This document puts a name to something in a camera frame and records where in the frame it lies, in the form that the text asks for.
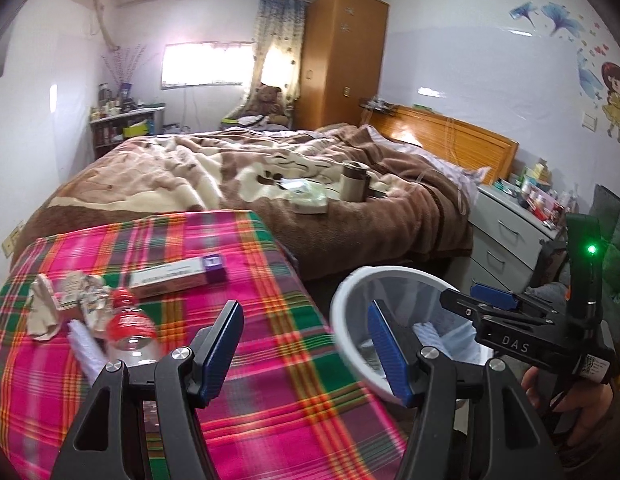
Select vase of dry branches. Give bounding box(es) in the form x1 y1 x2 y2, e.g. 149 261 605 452
102 44 148 96

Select blue flower wall sticker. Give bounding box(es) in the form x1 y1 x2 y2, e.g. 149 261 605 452
510 0 586 38

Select white medicine box purple end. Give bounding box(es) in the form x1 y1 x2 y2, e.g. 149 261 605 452
128 254 227 300

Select grey drawer nightstand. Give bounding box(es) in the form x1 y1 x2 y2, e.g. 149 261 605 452
467 182 566 296

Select clear plastic bottle red label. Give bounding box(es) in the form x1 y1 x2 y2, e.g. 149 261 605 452
106 287 161 366

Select cartoon girl wall sticker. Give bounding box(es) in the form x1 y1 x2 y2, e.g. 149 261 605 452
592 60 620 141

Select small storage shelf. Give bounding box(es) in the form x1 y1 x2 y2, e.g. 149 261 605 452
90 105 167 161

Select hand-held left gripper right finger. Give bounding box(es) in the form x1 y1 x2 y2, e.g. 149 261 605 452
367 300 561 480

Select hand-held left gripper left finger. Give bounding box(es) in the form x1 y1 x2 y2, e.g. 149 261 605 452
52 300 245 480

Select bed with brown blanket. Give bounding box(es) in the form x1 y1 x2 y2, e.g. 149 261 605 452
17 122 476 281

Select brown teddy bear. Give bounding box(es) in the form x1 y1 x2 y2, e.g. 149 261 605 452
247 85 291 125

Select cluster of nightstand items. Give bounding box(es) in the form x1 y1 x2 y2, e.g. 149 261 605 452
495 159 581 226

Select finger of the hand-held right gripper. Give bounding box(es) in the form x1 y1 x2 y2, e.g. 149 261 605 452
439 287 493 326
469 282 573 318

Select wall socket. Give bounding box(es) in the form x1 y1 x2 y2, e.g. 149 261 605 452
0 222 25 257

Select pink green plaid cloth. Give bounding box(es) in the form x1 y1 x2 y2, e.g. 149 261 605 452
0 209 411 480

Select wrapped air conditioner pipe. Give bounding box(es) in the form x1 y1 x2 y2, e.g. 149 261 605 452
92 0 123 53

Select person's right hand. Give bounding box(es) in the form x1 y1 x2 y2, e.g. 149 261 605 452
520 365 620 466

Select white plastic wastebasket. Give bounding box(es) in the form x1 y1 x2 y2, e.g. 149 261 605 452
330 266 493 406

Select wooden bed headboard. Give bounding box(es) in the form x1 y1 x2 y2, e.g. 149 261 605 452
370 105 520 186

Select paper wrappers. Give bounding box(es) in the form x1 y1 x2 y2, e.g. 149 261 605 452
57 270 113 333

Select power strip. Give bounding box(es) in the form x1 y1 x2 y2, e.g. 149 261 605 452
359 97 398 116

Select dark grey padded chair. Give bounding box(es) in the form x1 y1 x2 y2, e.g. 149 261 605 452
592 184 620 291

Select wooden wardrobe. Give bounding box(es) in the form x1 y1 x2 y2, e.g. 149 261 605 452
297 0 391 131

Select white tissue pack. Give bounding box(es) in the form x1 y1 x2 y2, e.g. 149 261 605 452
285 178 331 215

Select cluster of small bottles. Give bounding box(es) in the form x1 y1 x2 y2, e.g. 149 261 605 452
90 82 140 121

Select blue patterned curtain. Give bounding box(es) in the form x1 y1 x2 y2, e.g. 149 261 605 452
247 0 311 111

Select lilac pillow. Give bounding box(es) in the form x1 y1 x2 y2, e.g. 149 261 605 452
367 125 493 201

